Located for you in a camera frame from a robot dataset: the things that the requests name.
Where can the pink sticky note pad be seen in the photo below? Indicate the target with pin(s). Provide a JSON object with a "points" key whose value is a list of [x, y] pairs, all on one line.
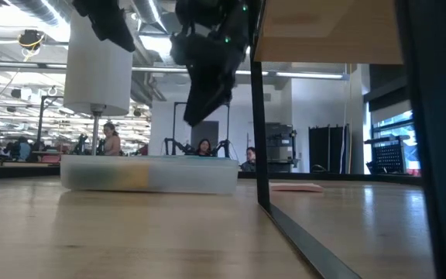
{"points": [[296, 187]]}

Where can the clear plastic pencil box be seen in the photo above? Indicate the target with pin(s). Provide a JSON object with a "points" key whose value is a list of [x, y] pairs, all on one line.
{"points": [[196, 176]]}

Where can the black perforated rack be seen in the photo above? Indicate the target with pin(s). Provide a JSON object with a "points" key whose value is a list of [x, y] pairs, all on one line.
{"points": [[389, 157]]}

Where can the wooden shelf board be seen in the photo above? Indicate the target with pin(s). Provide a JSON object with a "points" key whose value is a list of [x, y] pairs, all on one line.
{"points": [[323, 31]]}

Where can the person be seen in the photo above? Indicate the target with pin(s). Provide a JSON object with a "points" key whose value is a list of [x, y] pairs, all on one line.
{"points": [[204, 149], [249, 164], [23, 151], [111, 143]]}

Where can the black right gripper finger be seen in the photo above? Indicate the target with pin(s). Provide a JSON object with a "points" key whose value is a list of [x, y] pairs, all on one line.
{"points": [[219, 93], [197, 100]]}

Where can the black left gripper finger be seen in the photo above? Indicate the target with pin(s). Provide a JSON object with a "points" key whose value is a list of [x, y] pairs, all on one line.
{"points": [[107, 19]]}

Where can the black aluminium table frame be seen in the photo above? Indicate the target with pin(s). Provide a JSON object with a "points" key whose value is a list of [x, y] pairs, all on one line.
{"points": [[323, 176]]}

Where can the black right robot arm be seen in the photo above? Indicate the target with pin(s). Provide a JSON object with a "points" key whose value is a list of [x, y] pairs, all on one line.
{"points": [[207, 15]]}

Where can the black partition screen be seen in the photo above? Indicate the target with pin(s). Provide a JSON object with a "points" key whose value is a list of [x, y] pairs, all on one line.
{"points": [[327, 149]]}

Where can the ceiling tube light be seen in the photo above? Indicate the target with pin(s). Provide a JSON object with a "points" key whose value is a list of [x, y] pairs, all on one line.
{"points": [[157, 69], [308, 75]]}

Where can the white lamp with wooden base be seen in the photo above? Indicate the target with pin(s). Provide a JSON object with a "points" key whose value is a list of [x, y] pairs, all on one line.
{"points": [[99, 77]]}

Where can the background robot station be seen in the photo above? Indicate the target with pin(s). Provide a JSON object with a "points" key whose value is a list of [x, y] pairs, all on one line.
{"points": [[176, 146]]}

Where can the black equipment cabinet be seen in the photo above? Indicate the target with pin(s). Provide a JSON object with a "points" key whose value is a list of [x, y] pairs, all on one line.
{"points": [[281, 147]]}

